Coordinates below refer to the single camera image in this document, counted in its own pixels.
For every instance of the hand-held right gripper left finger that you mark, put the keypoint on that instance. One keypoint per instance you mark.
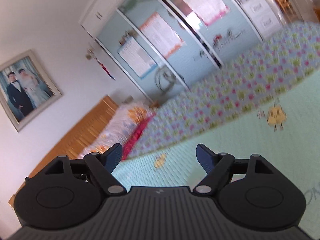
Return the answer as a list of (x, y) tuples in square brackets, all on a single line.
[(112, 156)]

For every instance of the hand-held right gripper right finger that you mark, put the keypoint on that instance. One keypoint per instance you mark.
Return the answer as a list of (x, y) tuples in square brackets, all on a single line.
[(205, 156)]

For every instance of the red pillow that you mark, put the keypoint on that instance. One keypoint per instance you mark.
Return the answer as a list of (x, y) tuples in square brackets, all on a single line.
[(136, 135)]

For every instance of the floral rolled duvet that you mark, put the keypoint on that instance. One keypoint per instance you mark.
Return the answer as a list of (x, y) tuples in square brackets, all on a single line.
[(117, 122)]

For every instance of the wooden headboard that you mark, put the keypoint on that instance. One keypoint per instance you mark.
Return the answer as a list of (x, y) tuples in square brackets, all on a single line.
[(75, 137)]

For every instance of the red hanging ornament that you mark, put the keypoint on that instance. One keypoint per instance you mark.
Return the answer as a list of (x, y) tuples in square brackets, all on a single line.
[(105, 67)]

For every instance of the blue-bordered poster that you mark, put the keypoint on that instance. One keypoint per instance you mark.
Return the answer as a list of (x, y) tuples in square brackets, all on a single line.
[(137, 57)]

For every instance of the framed wedding photo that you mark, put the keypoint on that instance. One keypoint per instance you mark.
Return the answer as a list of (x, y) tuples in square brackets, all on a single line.
[(25, 90)]

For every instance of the white wardrobe with sliding doors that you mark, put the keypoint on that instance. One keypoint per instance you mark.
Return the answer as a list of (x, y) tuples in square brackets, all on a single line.
[(195, 42)]

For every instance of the orange-bordered poster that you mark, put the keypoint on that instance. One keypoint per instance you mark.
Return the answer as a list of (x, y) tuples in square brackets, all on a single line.
[(162, 33)]

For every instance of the white drawer unit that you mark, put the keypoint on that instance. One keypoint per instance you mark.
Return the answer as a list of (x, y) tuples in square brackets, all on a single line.
[(262, 17)]

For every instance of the pink-bordered poster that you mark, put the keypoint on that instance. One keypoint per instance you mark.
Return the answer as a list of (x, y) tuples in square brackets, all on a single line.
[(202, 2)]

